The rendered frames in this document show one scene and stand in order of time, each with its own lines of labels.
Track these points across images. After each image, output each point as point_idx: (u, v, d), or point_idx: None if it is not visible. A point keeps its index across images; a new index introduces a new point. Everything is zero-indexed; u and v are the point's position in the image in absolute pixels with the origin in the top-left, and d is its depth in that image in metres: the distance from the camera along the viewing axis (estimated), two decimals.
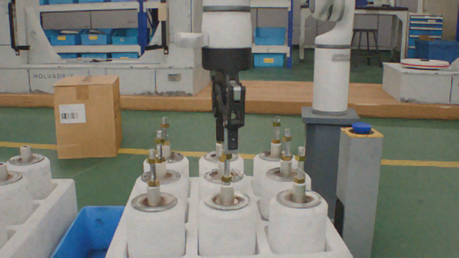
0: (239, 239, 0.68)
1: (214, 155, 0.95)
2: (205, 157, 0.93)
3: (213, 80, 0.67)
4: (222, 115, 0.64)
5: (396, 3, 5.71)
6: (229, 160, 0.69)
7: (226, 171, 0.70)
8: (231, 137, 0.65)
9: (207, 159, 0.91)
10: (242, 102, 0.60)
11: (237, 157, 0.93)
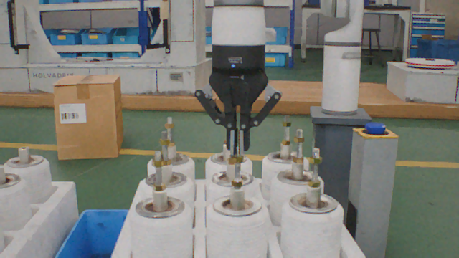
0: (250, 247, 0.64)
1: (220, 156, 0.91)
2: (212, 158, 0.89)
3: None
4: (234, 112, 0.65)
5: (399, 3, 5.67)
6: (237, 163, 0.65)
7: (235, 177, 0.65)
8: (236, 138, 0.64)
9: (214, 160, 0.87)
10: (202, 105, 0.63)
11: (245, 158, 0.88)
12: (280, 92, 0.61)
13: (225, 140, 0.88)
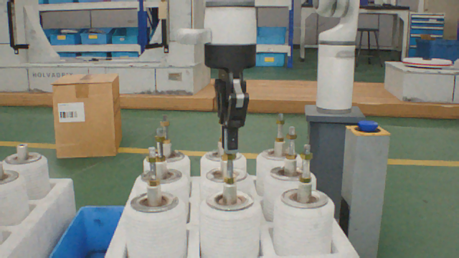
0: (242, 241, 0.65)
1: (215, 153, 0.92)
2: (207, 155, 0.90)
3: (216, 78, 0.65)
4: (223, 114, 0.63)
5: (397, 3, 5.68)
6: (232, 161, 0.66)
7: (229, 172, 0.67)
8: (231, 137, 0.65)
9: (209, 158, 0.89)
10: (244, 110, 0.59)
11: (239, 155, 0.90)
12: None
13: (220, 137, 0.90)
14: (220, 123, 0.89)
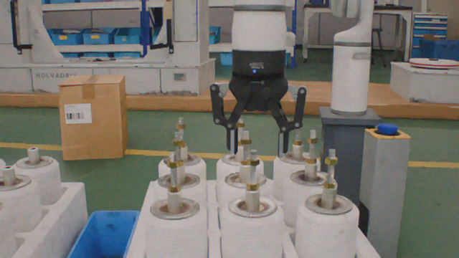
0: (266, 249, 0.63)
1: (232, 157, 0.90)
2: (224, 159, 0.88)
3: None
4: (239, 115, 0.64)
5: (400, 3, 5.67)
6: (253, 165, 0.65)
7: (250, 180, 0.65)
8: (236, 138, 0.64)
9: (226, 161, 0.87)
10: (211, 99, 0.63)
11: None
12: (303, 85, 0.60)
13: None
14: (237, 127, 0.87)
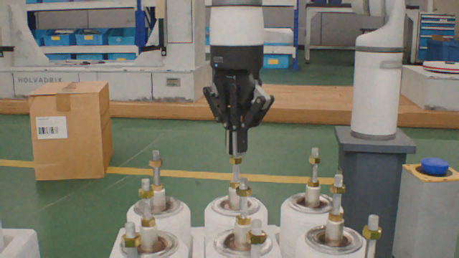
0: None
1: (224, 202, 0.67)
2: (214, 206, 0.65)
3: None
4: None
5: (407, 2, 5.44)
6: (259, 246, 0.42)
7: None
8: (234, 139, 0.64)
9: (217, 210, 0.64)
10: (209, 102, 0.66)
11: (258, 206, 0.65)
12: (266, 96, 0.57)
13: (232, 181, 0.65)
14: (232, 163, 0.64)
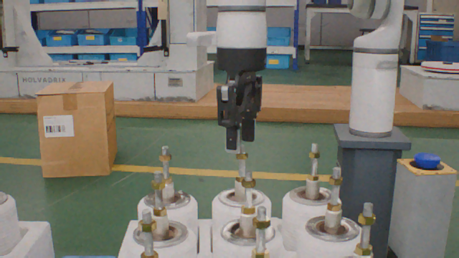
0: None
1: (233, 193, 0.72)
2: (220, 196, 0.70)
3: None
4: (226, 115, 0.65)
5: (406, 3, 5.48)
6: (265, 230, 0.46)
7: (261, 244, 0.47)
8: (234, 137, 0.65)
9: (221, 200, 0.69)
10: (230, 103, 0.60)
11: (261, 200, 0.69)
12: (256, 75, 0.71)
13: None
14: (239, 155, 0.70)
